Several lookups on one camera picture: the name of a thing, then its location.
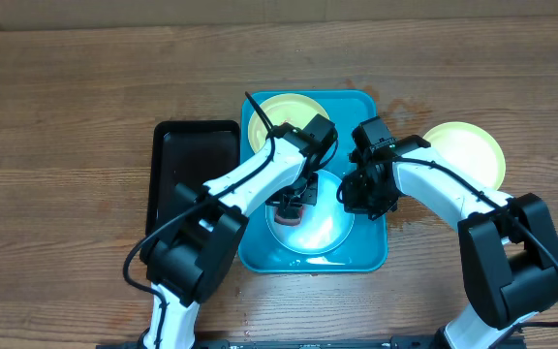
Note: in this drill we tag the light blue plate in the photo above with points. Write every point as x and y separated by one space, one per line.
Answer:
322 227

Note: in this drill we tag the black rectangular water tray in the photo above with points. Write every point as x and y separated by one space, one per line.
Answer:
189 152

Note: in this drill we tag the yellow plate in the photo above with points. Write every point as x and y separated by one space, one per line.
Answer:
470 149
293 108

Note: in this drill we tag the green and orange sponge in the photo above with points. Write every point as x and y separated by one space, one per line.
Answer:
288 218

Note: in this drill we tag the teal plastic serving tray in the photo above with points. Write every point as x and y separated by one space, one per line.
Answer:
366 247

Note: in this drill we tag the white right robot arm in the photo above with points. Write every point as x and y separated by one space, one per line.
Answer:
508 245

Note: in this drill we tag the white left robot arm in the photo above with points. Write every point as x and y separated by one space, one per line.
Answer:
189 256

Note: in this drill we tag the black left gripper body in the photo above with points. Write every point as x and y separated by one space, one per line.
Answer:
297 193

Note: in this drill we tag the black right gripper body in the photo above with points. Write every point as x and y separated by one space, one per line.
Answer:
368 199

